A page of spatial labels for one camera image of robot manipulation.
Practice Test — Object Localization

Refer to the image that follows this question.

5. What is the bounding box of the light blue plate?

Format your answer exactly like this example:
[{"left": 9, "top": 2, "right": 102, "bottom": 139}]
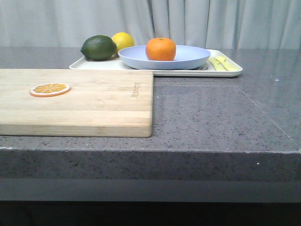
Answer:
[{"left": 119, "top": 45, "right": 211, "bottom": 70}]

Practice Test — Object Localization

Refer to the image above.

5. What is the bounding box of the orange fruit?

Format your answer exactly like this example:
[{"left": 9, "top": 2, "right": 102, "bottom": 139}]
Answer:
[{"left": 145, "top": 38, "right": 176, "bottom": 61}]

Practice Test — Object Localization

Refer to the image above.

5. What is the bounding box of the orange slice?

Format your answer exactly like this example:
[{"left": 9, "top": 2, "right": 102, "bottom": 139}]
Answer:
[{"left": 29, "top": 83, "right": 71, "bottom": 97}]

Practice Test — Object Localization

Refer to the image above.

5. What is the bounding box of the grey curtain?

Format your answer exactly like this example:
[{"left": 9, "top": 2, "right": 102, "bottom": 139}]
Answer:
[{"left": 0, "top": 0, "right": 301, "bottom": 49}]

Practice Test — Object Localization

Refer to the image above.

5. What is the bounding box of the cream rectangular tray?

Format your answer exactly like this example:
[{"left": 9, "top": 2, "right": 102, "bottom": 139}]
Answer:
[{"left": 69, "top": 48, "right": 243, "bottom": 78}]

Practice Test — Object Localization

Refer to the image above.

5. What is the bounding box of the wooden cutting board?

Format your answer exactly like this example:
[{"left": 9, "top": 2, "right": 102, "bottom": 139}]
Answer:
[{"left": 0, "top": 69, "right": 153, "bottom": 137}]

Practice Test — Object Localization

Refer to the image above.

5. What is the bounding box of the yellow lemon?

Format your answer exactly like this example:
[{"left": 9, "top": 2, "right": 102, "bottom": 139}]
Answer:
[{"left": 111, "top": 32, "right": 135, "bottom": 55}]

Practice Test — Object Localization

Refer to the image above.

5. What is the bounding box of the pale yellow utensil right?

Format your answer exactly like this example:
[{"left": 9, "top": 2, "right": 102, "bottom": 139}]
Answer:
[{"left": 215, "top": 56, "right": 240, "bottom": 71}]

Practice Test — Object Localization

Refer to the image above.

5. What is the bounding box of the pale yellow utensil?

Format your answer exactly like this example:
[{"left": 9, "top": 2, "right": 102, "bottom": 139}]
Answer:
[
  {"left": 208, "top": 57, "right": 226, "bottom": 71},
  {"left": 215, "top": 56, "right": 240, "bottom": 71}
]

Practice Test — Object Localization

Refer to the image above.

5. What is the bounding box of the pale yellow utensil left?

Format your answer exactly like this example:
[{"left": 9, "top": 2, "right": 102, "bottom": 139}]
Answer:
[{"left": 208, "top": 57, "right": 226, "bottom": 71}]

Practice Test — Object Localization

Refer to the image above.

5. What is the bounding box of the green lime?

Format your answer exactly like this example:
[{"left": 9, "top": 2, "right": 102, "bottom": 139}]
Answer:
[{"left": 80, "top": 35, "right": 117, "bottom": 61}]

